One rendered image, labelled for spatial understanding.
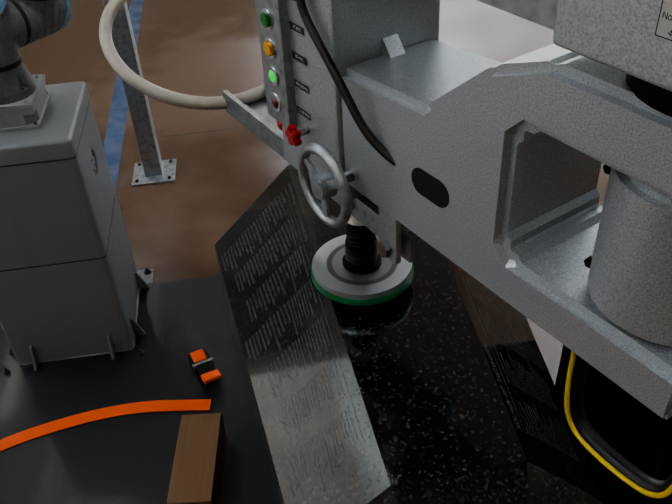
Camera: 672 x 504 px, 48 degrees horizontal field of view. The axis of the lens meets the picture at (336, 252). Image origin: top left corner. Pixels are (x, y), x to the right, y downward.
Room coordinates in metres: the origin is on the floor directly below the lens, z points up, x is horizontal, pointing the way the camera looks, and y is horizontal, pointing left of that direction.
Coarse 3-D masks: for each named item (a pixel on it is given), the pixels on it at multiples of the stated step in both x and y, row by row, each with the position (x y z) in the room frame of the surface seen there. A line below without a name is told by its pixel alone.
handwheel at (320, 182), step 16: (304, 160) 1.09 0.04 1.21; (336, 160) 1.03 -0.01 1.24; (304, 176) 1.10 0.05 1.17; (320, 176) 1.05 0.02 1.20; (336, 176) 1.00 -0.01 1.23; (352, 176) 1.07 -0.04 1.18; (304, 192) 1.09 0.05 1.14; (320, 192) 1.03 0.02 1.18; (336, 192) 1.04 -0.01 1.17; (320, 208) 1.07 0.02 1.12; (336, 224) 1.01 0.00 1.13
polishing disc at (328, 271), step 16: (336, 240) 1.32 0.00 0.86; (320, 256) 1.26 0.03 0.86; (336, 256) 1.26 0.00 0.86; (320, 272) 1.21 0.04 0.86; (336, 272) 1.21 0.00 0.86; (384, 272) 1.20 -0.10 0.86; (400, 272) 1.19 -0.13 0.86; (336, 288) 1.16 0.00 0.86; (352, 288) 1.15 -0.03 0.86; (368, 288) 1.15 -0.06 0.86; (384, 288) 1.15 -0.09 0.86
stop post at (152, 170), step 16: (128, 16) 3.07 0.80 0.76; (112, 32) 3.02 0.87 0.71; (128, 32) 3.03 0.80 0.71; (128, 48) 3.03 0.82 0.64; (128, 64) 3.03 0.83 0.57; (128, 96) 3.02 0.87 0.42; (144, 96) 3.03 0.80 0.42; (144, 112) 3.03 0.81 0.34; (144, 128) 3.03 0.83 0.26; (144, 144) 3.03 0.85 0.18; (144, 160) 3.02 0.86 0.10; (160, 160) 3.07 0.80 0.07; (176, 160) 3.17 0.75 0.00; (144, 176) 3.03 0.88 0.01; (160, 176) 3.02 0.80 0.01
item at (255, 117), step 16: (224, 96) 1.58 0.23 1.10; (240, 112) 1.52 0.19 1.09; (256, 112) 1.56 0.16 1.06; (256, 128) 1.46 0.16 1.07; (272, 128) 1.41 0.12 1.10; (272, 144) 1.40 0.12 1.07; (352, 208) 1.15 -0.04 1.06; (368, 208) 1.11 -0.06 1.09; (368, 224) 1.11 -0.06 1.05; (384, 256) 1.01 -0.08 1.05
